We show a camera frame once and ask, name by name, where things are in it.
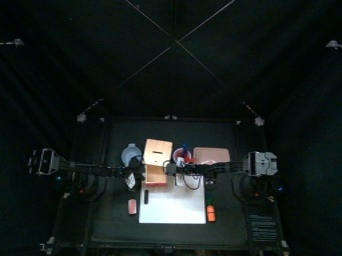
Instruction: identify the white blue bowl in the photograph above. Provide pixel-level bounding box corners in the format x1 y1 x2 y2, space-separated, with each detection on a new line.
120 143 144 167

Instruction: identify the red plastic cup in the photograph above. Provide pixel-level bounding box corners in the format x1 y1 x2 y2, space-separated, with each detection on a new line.
172 147 193 164

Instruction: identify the pink rectangular tray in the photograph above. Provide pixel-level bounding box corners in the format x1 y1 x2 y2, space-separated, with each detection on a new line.
192 146 232 166

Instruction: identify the white cutting board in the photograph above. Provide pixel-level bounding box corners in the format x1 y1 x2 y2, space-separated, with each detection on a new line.
137 181 207 225

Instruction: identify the small pink white block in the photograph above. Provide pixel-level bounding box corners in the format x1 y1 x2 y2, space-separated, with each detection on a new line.
127 198 139 215

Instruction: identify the orange toy carrot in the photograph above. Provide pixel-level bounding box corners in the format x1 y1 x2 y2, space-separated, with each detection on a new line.
204 197 217 223

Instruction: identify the white text warning label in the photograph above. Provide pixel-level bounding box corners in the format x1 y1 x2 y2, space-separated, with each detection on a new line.
248 214 272 246

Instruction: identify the silver cloth clamp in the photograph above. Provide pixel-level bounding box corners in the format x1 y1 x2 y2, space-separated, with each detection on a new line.
324 39 342 50
0 38 25 48

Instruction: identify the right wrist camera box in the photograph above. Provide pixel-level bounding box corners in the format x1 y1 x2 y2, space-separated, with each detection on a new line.
164 160 179 177

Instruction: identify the black looped gripper cable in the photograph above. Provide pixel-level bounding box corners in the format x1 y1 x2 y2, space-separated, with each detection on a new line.
183 173 204 191

